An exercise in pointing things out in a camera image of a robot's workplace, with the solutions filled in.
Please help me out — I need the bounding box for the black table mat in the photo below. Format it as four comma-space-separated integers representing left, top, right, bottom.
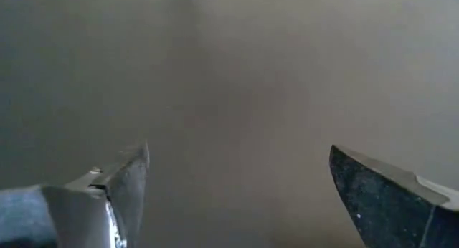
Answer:
0, 0, 459, 248

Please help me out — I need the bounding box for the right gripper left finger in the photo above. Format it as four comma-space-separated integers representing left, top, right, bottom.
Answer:
41, 142, 150, 248

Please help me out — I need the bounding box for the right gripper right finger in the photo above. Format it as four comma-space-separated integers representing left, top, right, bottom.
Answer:
328, 144, 459, 248

